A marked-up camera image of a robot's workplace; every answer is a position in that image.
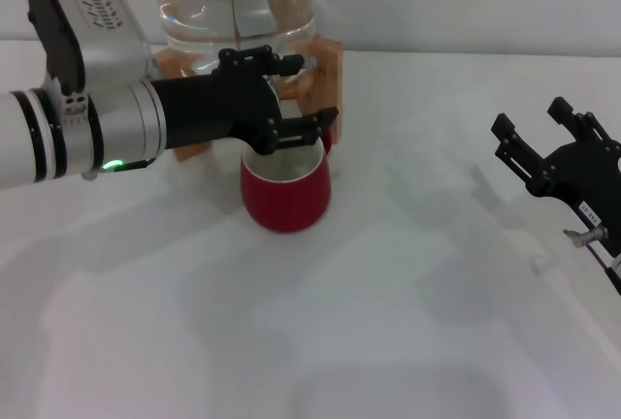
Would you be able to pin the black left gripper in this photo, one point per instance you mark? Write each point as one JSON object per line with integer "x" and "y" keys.
{"x": 213, "y": 108}

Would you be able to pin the clear glass water dispenser jar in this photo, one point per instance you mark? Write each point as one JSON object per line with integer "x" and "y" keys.
{"x": 238, "y": 2}

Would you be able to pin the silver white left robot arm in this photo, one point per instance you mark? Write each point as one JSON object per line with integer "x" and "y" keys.
{"x": 73, "y": 133}

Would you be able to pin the wooden dispenser stand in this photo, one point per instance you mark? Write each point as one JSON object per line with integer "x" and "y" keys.
{"x": 327, "y": 74}

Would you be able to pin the red ceramic cup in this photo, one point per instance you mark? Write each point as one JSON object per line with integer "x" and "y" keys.
{"x": 286, "y": 201}

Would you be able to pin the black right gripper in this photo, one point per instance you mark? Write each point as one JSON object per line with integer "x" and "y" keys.
{"x": 582, "y": 176}

